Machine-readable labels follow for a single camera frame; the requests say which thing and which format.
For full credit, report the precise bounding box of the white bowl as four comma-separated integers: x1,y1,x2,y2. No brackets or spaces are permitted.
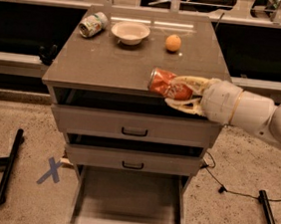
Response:
111,21,150,46

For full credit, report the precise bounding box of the grey drawer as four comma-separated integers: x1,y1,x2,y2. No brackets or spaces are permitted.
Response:
47,86,231,151
65,135,204,176
62,166,185,224

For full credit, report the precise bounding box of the middle grey drawer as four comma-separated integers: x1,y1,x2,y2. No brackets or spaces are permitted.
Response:
65,135,204,176

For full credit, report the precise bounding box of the black cable on floor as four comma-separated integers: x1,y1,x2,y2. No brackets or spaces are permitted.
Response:
198,150,281,204

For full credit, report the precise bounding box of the black clamp on rail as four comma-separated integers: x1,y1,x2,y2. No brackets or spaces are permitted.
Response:
38,45,58,66

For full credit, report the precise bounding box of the red coke can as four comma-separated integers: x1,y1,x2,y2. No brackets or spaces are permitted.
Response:
148,68,192,101

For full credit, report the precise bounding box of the black top drawer handle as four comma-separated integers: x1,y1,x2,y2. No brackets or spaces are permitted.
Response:
122,126,148,137

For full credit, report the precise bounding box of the orange fruit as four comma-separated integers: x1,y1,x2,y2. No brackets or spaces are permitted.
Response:
165,34,181,53

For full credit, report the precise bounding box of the black drawer handle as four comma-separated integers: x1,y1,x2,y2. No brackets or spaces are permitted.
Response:
122,126,148,137
122,161,144,170

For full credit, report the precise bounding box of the green white can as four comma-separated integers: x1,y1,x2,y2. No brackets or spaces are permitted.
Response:
79,12,108,38

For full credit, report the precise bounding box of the black middle drawer handle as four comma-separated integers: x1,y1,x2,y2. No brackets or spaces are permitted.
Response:
122,161,144,170

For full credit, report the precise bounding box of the black stand leg left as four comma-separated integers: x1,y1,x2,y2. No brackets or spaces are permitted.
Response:
0,128,24,205

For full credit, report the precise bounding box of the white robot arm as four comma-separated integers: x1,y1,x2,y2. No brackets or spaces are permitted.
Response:
164,76,281,148

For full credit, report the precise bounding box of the top grey drawer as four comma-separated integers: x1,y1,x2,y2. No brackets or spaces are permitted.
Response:
47,86,231,151

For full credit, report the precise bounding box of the blue tape cross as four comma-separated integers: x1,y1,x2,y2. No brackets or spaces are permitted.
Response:
36,157,62,184

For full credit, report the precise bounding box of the bottom grey drawer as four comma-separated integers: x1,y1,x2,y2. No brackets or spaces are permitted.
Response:
62,166,185,224

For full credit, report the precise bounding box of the grey drawer cabinet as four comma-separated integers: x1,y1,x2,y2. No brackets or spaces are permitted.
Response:
27,0,247,224

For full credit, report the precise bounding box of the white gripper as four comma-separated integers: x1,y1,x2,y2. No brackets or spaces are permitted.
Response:
164,76,243,124

